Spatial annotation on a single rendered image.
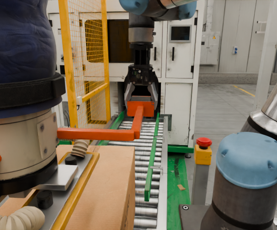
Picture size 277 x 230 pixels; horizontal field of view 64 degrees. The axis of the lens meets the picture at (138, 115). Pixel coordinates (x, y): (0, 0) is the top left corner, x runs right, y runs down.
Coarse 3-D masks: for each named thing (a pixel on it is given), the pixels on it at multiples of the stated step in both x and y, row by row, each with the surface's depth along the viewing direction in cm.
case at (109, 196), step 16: (112, 160) 100; (128, 160) 100; (96, 176) 88; (112, 176) 88; (128, 176) 88; (32, 192) 78; (96, 192) 78; (112, 192) 78; (128, 192) 85; (0, 208) 70; (16, 208) 70; (80, 208) 70; (96, 208) 70; (112, 208) 70; (128, 208) 86; (80, 224) 64; (96, 224) 64; (112, 224) 64; (128, 224) 87
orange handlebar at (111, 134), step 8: (136, 112) 63; (136, 120) 56; (64, 128) 50; (72, 128) 51; (80, 128) 51; (136, 128) 51; (64, 136) 50; (72, 136) 50; (80, 136) 49; (88, 136) 49; (96, 136) 49; (104, 136) 49; (112, 136) 49; (120, 136) 49; (128, 136) 49; (136, 136) 50; (0, 160) 39
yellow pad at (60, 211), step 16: (64, 160) 60; (80, 160) 60; (96, 160) 62; (80, 176) 53; (48, 192) 43; (64, 192) 47; (80, 192) 49; (48, 208) 42; (64, 208) 43; (48, 224) 38; (64, 224) 40
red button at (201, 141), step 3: (198, 138) 101; (201, 138) 101; (204, 138) 101; (207, 138) 101; (198, 141) 99; (201, 141) 98; (204, 141) 98; (207, 141) 98; (210, 141) 98; (198, 144) 98; (201, 144) 97; (204, 144) 97; (207, 144) 97; (210, 144) 97; (201, 147) 99; (204, 147) 99; (207, 147) 99
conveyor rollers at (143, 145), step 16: (128, 128) 257; (144, 128) 255; (160, 128) 253; (112, 144) 216; (128, 144) 214; (144, 144) 212; (160, 144) 211; (144, 160) 186; (144, 176) 160; (144, 208) 127; (144, 224) 117
